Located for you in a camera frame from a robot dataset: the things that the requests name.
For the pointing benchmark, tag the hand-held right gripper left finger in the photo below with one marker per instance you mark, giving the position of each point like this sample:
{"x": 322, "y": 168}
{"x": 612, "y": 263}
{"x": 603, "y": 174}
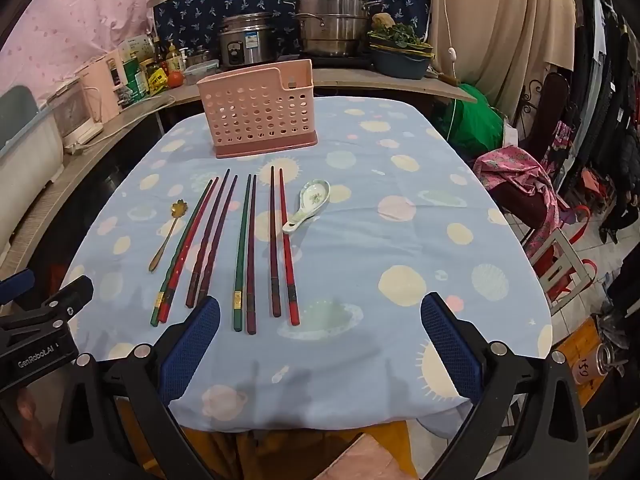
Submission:
{"x": 192, "y": 350}

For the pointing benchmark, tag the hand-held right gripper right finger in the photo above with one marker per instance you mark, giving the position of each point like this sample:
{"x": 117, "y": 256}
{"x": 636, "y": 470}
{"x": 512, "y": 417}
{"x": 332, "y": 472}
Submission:
{"x": 452, "y": 350}

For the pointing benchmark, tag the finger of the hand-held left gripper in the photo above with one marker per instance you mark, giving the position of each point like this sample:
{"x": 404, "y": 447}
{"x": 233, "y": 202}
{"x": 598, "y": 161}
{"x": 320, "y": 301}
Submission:
{"x": 70, "y": 294}
{"x": 15, "y": 282}

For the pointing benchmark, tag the red chopstick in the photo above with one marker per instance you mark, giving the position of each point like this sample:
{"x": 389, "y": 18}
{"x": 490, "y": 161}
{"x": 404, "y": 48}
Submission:
{"x": 293, "y": 312}
{"x": 165, "y": 312}

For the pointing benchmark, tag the green chopstick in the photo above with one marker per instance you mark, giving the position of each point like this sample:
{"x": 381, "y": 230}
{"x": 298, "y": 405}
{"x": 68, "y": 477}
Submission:
{"x": 156, "y": 316}
{"x": 237, "y": 317}

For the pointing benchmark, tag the dark maroon chopstick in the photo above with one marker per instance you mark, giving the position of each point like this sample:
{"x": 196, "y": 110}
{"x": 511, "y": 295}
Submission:
{"x": 276, "y": 305}
{"x": 251, "y": 322}

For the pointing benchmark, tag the pink perforated utensil holder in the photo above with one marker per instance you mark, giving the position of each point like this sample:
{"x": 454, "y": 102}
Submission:
{"x": 255, "y": 110}

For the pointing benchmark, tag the purple chopstick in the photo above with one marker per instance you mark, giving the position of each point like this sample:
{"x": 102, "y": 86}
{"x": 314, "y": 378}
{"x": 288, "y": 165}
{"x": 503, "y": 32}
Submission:
{"x": 191, "y": 295}
{"x": 220, "y": 230}

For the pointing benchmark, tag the blue printed tablecloth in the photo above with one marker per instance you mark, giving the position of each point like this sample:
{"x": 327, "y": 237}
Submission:
{"x": 370, "y": 270}

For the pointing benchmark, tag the white storage box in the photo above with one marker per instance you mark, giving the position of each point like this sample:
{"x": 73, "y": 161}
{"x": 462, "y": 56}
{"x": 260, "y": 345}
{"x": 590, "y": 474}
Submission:
{"x": 25, "y": 160}

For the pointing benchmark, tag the gold flower spoon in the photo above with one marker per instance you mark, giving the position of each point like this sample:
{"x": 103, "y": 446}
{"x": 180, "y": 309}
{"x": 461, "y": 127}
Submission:
{"x": 176, "y": 209}

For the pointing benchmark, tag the metal can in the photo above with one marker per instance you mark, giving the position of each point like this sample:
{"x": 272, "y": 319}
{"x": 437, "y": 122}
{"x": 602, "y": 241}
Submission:
{"x": 607, "y": 358}

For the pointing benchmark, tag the white glass kettle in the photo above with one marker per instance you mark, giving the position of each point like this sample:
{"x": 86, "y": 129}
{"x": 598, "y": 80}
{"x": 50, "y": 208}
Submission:
{"x": 75, "y": 115}

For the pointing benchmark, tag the pink floral cloth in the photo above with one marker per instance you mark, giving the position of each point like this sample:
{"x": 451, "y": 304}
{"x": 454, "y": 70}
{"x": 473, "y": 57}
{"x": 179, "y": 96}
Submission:
{"x": 520, "y": 170}

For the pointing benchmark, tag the white ceramic soup spoon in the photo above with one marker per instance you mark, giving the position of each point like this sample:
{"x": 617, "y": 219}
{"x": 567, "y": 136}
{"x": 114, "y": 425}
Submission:
{"x": 315, "y": 192}

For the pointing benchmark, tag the pink electric kettle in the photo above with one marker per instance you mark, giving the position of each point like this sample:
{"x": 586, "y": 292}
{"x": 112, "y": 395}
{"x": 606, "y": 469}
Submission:
{"x": 100, "y": 85}

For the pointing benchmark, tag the green tin can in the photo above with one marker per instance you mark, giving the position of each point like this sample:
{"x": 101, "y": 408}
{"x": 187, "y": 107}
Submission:
{"x": 135, "y": 80}

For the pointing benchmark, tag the yellow snack packet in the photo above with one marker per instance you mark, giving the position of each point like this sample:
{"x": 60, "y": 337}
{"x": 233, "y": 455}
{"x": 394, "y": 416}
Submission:
{"x": 157, "y": 81}

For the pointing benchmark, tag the green plastic bag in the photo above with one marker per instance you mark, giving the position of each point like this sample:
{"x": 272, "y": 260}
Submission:
{"x": 475, "y": 120}

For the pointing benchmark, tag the red tomato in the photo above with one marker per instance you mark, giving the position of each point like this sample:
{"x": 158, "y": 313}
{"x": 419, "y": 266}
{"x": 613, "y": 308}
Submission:
{"x": 175, "y": 79}

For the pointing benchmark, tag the dark metal chair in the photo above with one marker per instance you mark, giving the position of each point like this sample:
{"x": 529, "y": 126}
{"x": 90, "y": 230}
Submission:
{"x": 545, "y": 120}

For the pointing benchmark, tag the white carton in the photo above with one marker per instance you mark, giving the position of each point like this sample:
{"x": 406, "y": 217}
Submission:
{"x": 135, "y": 49}

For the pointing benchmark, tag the glass food container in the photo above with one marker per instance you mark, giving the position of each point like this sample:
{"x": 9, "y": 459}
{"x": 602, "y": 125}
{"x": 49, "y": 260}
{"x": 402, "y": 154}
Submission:
{"x": 201, "y": 72}

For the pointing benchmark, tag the dark sauce bottle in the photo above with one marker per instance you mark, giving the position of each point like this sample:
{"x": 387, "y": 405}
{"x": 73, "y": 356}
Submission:
{"x": 159, "y": 52}

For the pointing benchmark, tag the yellow dish soap bottle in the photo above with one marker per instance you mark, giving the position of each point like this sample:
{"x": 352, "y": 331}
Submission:
{"x": 174, "y": 57}

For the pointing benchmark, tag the small steel pot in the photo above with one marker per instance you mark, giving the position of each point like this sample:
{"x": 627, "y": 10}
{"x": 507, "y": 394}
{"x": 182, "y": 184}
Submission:
{"x": 200, "y": 56}

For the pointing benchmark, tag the pink printed curtain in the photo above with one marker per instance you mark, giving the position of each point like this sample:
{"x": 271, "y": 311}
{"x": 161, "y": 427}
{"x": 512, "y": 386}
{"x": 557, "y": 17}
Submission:
{"x": 75, "y": 10}

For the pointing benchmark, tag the hanging clothes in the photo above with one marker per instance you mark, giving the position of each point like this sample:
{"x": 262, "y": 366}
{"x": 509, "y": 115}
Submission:
{"x": 610, "y": 110}

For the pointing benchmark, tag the blue plastic basin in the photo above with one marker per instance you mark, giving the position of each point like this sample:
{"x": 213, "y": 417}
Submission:
{"x": 400, "y": 65}

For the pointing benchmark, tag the steel rice cooker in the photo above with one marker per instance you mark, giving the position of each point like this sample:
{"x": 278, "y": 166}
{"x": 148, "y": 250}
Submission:
{"x": 247, "y": 42}

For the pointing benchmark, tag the navy printed cloth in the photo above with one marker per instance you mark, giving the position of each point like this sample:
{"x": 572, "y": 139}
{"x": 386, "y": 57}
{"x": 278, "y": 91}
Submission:
{"x": 200, "y": 10}

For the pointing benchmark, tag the black induction cooker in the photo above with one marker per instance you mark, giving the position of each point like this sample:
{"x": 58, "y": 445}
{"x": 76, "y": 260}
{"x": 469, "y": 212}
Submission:
{"x": 325, "y": 61}

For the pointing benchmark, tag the leafy green vegetables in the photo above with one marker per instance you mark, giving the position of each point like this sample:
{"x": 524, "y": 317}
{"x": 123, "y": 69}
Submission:
{"x": 397, "y": 35}

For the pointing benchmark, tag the beige curtain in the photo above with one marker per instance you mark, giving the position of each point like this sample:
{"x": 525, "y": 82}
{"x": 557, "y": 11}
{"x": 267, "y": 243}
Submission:
{"x": 500, "y": 25}

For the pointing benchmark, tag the loofah sponge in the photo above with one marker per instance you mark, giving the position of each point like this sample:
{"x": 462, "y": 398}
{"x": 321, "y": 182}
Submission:
{"x": 382, "y": 20}

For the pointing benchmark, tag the steel steamer pot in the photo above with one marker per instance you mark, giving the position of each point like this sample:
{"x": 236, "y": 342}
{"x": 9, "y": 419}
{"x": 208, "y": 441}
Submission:
{"x": 332, "y": 15}

